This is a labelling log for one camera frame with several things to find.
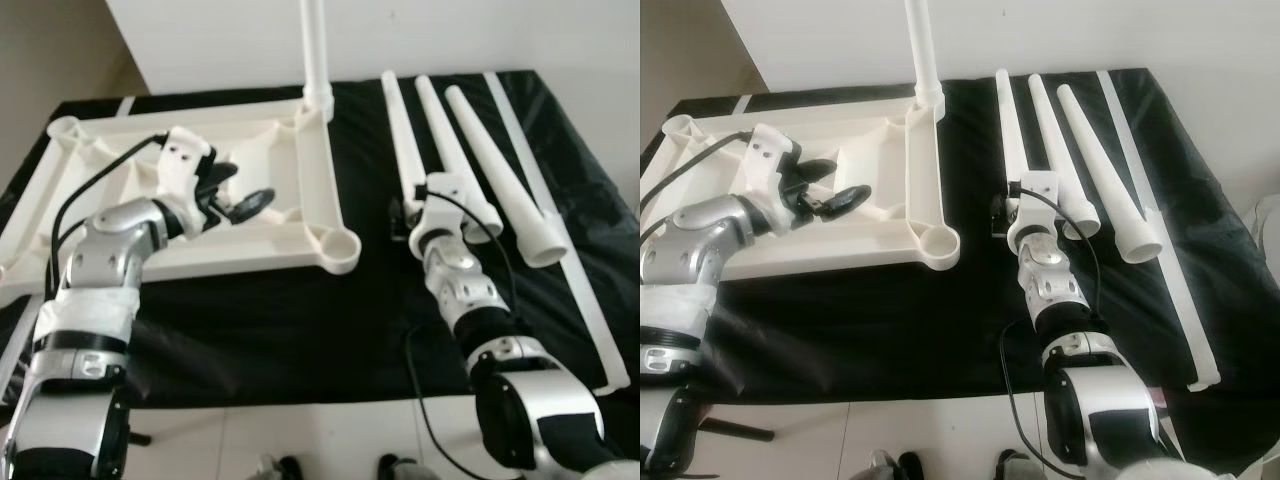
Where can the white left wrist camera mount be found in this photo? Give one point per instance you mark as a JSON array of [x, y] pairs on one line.
[[770, 155], [185, 160]]

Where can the white rounded object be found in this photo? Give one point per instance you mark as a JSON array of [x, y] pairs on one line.
[[1260, 245]]

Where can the long white plastic strip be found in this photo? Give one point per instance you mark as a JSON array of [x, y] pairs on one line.
[[1175, 300], [125, 105], [742, 104], [590, 310]]

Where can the black table cloth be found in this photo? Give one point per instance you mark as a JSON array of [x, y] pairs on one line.
[[300, 340], [880, 340]]

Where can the white tapered table leg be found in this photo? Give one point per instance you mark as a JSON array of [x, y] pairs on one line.
[[920, 50], [500, 180], [397, 130], [440, 130], [1050, 130], [1105, 175], [1010, 130], [315, 50]]

